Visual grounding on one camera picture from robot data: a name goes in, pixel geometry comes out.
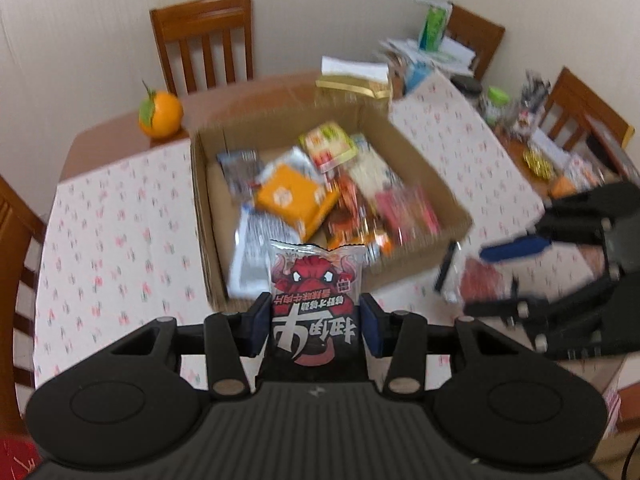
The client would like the white blue snack bag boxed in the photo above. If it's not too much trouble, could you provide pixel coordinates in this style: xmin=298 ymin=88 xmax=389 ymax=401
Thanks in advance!
xmin=227 ymin=204 xmax=300 ymax=300

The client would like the black red beef snack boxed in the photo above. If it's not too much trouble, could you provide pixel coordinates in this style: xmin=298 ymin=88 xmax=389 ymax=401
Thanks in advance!
xmin=270 ymin=240 xmax=367 ymax=367

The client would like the brown orange snack bag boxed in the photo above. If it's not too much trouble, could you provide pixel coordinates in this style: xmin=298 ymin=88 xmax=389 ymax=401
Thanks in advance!
xmin=326 ymin=174 xmax=394 ymax=263

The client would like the orange square snack pack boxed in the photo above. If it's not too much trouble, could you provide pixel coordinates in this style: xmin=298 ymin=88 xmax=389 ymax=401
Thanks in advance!
xmin=254 ymin=165 xmax=341 ymax=242

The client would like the long yellow blue noodle snack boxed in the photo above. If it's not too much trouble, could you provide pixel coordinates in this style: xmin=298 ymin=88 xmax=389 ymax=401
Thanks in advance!
xmin=346 ymin=133 xmax=404 ymax=202

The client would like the small dark clear snack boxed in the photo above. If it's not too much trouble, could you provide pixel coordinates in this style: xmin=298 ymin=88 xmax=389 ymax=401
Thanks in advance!
xmin=217 ymin=150 xmax=264 ymax=205

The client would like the pink biscuit pack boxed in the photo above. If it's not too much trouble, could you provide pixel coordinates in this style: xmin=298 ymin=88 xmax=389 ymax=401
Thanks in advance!
xmin=374 ymin=185 xmax=440 ymax=246

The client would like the orange printed box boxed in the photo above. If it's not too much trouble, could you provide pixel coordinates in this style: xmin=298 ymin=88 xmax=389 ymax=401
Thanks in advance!
xmin=549 ymin=155 xmax=604 ymax=200

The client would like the gold trinket pile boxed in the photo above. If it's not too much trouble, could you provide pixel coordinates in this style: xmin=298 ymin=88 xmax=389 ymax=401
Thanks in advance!
xmin=522 ymin=145 xmax=556 ymax=181

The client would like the wooden chair right near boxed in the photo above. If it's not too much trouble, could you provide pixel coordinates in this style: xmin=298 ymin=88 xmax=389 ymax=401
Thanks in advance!
xmin=540 ymin=67 xmax=636 ymax=150

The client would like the wooden chair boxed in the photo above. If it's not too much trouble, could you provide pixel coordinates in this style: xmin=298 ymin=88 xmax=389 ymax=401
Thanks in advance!
xmin=0 ymin=173 xmax=49 ymax=441
xmin=540 ymin=67 xmax=636 ymax=150
xmin=446 ymin=4 xmax=506 ymax=81

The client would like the cherry print tablecloth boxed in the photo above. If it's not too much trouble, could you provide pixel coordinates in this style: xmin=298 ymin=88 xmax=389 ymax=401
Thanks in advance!
xmin=32 ymin=69 xmax=606 ymax=396

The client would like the clear pen holder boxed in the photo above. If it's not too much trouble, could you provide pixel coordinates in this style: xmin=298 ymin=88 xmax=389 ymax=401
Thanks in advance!
xmin=509 ymin=70 xmax=551 ymax=141

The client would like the green lid jar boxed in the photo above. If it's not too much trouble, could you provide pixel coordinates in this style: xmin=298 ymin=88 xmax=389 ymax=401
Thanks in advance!
xmin=482 ymin=86 xmax=511 ymax=127

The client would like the dark lid jar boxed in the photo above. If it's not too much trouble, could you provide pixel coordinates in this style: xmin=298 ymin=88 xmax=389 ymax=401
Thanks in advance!
xmin=450 ymin=75 xmax=483 ymax=110

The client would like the brown cardboard box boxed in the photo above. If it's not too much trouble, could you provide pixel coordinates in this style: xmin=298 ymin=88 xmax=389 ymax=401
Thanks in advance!
xmin=191 ymin=104 xmax=472 ymax=312

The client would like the wooden chair right far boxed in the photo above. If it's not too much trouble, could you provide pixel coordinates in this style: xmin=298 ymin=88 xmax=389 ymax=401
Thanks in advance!
xmin=446 ymin=4 xmax=506 ymax=81

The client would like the orange fruit with leaf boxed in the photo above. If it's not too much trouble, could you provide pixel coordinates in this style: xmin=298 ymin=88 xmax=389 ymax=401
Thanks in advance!
xmin=138 ymin=82 xmax=183 ymax=140

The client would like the light blue box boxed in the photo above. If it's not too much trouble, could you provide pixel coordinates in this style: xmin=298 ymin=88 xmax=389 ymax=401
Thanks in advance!
xmin=404 ymin=63 xmax=433 ymax=94

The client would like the wooden chair left side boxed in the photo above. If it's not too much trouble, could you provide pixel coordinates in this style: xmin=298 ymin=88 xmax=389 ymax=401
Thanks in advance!
xmin=0 ymin=173 xmax=49 ymax=441

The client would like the green white carton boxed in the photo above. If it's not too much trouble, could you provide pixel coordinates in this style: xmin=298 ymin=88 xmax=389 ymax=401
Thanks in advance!
xmin=413 ymin=0 xmax=454 ymax=52

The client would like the gold tissue pack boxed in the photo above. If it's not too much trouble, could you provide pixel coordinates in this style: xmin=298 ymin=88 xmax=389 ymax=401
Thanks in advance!
xmin=316 ymin=56 xmax=393 ymax=101

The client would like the wooden chair far end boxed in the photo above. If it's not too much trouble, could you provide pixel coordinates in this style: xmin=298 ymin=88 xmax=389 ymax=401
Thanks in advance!
xmin=149 ymin=0 xmax=255 ymax=94

